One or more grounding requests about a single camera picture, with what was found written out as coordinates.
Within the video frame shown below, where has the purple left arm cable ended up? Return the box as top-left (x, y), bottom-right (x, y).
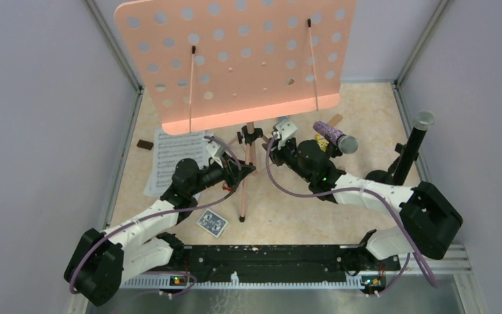
top-left (68, 135), bottom-right (243, 296)

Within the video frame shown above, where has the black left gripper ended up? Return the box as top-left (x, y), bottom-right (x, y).
top-left (190, 152), bottom-right (256, 196)

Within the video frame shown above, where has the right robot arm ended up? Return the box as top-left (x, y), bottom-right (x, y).
top-left (263, 138), bottom-right (463, 270)

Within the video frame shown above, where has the red owl toy block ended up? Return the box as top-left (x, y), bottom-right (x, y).
top-left (222, 183), bottom-right (233, 192)

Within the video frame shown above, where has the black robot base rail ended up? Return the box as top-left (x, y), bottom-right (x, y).
top-left (151, 233), bottom-right (401, 283)

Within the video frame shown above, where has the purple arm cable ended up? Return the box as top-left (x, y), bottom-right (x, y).
top-left (68, 135), bottom-right (243, 296)
top-left (265, 134), bottom-right (440, 289)

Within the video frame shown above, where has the blue playing card box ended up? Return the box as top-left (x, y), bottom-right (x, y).
top-left (196, 209), bottom-right (228, 238)

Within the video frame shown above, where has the sheet music page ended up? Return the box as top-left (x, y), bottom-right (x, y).
top-left (143, 128), bottom-right (212, 199)

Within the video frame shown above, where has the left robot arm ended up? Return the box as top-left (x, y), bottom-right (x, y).
top-left (63, 154), bottom-right (256, 306)

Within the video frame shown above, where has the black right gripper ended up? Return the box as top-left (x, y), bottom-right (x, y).
top-left (262, 136), bottom-right (313, 184)

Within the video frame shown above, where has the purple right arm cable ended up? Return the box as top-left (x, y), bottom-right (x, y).
top-left (265, 134), bottom-right (440, 289)

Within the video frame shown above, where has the small wooden block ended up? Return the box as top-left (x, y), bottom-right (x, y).
top-left (327, 114), bottom-right (343, 128)

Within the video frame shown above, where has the purple glitter microphone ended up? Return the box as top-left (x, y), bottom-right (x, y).
top-left (313, 121), bottom-right (359, 154)

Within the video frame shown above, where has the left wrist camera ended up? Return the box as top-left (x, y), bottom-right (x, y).
top-left (205, 136), bottom-right (226, 167)

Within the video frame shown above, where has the dark brown flat block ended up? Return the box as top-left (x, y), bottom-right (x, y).
top-left (136, 139), bottom-right (154, 150)

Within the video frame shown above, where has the black grey microphone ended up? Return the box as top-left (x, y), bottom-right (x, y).
top-left (392, 111), bottom-right (435, 186)

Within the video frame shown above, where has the yellow owl toy block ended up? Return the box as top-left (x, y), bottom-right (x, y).
top-left (315, 134), bottom-right (329, 152)

